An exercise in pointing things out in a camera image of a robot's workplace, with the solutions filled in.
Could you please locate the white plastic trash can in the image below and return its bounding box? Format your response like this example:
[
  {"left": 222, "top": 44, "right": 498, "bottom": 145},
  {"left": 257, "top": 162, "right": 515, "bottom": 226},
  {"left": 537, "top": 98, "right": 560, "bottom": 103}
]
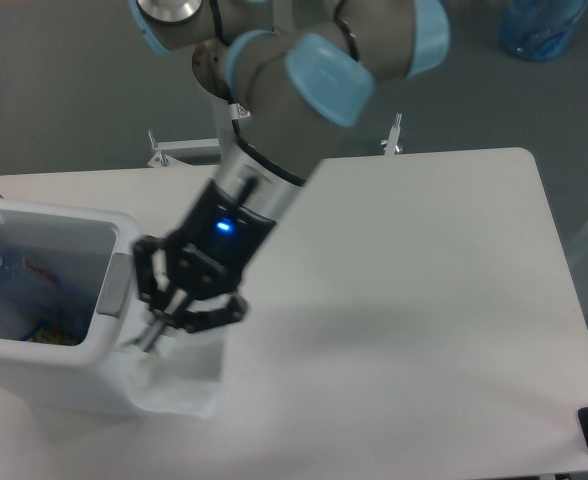
[{"left": 0, "top": 198, "right": 145, "bottom": 417}]

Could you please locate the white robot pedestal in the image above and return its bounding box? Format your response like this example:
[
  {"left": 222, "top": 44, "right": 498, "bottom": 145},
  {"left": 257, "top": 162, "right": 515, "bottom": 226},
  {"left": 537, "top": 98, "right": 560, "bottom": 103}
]
[{"left": 146, "top": 37, "right": 405, "bottom": 169}]

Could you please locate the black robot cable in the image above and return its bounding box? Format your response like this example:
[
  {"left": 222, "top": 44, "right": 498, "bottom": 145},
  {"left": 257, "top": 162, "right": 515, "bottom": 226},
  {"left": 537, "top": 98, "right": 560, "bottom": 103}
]
[{"left": 226, "top": 84, "right": 248, "bottom": 146}]

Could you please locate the large blue water jug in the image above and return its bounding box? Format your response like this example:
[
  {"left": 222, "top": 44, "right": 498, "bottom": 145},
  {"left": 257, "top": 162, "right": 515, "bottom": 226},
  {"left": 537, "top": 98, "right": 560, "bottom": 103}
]
[{"left": 498, "top": 0, "right": 588, "bottom": 62}]

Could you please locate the clear plastic water bottle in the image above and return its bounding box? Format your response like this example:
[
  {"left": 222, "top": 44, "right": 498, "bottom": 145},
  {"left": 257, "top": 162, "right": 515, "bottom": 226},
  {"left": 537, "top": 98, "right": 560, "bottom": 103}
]
[{"left": 0, "top": 249, "right": 95, "bottom": 341}]

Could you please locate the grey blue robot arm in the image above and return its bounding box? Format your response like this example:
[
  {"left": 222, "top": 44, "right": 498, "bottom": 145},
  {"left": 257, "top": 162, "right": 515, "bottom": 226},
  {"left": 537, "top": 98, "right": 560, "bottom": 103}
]
[{"left": 130, "top": 1, "right": 450, "bottom": 352}]

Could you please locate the blue yellow snack packet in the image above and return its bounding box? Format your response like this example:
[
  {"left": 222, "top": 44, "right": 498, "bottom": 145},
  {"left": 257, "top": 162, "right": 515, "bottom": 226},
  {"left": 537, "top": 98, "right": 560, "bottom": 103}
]
[{"left": 19, "top": 315, "right": 91, "bottom": 346}]

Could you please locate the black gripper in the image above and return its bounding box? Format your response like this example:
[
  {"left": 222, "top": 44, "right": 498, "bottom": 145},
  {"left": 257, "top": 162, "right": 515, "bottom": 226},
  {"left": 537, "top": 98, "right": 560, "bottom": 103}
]
[{"left": 132, "top": 179, "right": 276, "bottom": 350}]

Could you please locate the clear plastic wrapper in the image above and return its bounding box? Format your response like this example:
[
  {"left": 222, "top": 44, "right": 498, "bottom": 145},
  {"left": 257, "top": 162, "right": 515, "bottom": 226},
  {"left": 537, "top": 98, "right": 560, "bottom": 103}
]
[{"left": 118, "top": 299, "right": 225, "bottom": 420}]

